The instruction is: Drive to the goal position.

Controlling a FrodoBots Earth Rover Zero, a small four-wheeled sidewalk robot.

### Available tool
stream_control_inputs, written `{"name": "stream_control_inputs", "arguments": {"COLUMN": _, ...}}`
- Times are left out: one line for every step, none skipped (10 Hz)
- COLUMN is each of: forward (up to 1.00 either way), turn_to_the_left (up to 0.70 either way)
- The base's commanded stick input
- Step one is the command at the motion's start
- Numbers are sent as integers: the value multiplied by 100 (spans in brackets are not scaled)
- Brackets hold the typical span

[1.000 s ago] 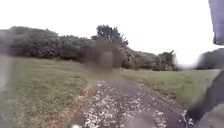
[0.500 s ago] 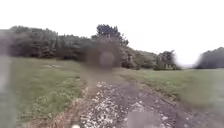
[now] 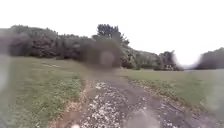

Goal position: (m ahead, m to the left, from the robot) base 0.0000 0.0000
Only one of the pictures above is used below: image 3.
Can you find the grey gravel path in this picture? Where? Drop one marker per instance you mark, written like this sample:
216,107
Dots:
123,103

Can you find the green grass verge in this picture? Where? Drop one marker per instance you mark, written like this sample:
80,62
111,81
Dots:
180,83

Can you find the robot's own part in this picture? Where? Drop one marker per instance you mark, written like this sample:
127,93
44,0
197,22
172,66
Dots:
75,126

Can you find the long wood of trees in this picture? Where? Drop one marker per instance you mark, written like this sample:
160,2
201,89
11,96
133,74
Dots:
43,41

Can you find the green grass field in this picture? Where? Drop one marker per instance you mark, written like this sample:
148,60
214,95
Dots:
36,86

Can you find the dark clump of trees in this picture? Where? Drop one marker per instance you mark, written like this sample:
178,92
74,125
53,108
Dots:
211,60

